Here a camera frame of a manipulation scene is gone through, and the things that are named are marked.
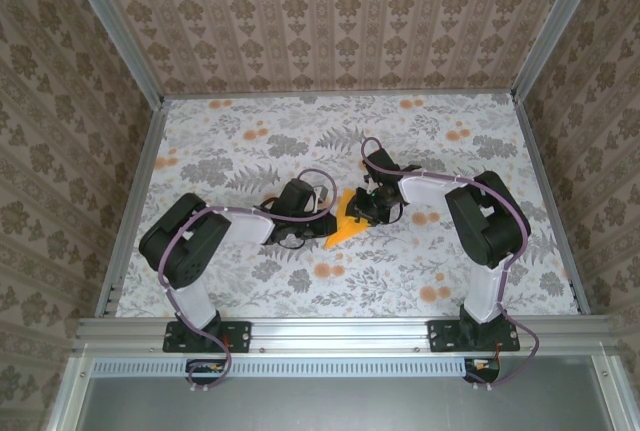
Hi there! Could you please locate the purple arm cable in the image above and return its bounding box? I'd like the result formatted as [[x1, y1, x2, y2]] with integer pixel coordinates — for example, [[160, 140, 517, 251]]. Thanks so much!
[[360, 137, 541, 392], [158, 167, 337, 395]]

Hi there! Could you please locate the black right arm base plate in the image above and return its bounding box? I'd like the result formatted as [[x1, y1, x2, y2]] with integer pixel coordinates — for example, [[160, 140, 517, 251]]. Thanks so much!
[[428, 319, 521, 354]]

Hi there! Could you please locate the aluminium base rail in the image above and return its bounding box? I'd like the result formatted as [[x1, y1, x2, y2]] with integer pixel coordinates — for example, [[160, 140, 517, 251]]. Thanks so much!
[[74, 315, 619, 355]]

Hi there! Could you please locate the white slotted cable duct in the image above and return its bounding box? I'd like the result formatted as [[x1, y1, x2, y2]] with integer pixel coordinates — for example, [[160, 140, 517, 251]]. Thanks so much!
[[92, 356, 501, 378]]

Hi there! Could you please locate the orange paper sheet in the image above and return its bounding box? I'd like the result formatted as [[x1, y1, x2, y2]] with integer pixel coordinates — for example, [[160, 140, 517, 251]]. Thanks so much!
[[322, 188, 375, 252]]

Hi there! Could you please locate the floral table mat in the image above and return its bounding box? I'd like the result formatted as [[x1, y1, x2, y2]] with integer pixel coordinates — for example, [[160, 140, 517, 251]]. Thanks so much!
[[114, 94, 581, 320]]

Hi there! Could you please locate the grey metal panel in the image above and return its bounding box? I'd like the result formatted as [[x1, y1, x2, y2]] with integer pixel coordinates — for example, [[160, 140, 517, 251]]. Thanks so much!
[[47, 353, 640, 431]]

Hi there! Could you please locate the aluminium frame post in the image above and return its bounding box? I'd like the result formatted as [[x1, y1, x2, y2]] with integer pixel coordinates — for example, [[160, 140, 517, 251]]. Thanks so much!
[[59, 0, 166, 107], [509, 0, 609, 102]]

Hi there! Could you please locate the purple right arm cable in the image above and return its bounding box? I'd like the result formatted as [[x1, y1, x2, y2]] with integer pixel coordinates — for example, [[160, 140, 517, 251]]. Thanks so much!
[[360, 137, 541, 392]]

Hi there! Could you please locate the black connector module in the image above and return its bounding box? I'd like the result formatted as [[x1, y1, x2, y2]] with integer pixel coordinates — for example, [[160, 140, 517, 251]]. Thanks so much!
[[185, 358, 234, 385], [463, 356, 503, 385]]

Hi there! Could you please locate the aluminium side rail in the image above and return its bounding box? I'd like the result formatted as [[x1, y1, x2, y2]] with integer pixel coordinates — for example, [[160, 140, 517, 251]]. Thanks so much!
[[94, 98, 169, 317], [512, 95, 591, 315]]

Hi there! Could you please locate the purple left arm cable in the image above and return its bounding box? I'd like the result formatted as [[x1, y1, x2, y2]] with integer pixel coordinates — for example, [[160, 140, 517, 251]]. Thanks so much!
[[158, 167, 337, 395]]

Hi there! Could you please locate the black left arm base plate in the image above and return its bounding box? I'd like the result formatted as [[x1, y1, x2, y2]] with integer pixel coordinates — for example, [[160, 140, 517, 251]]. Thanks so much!
[[163, 319, 251, 354]]

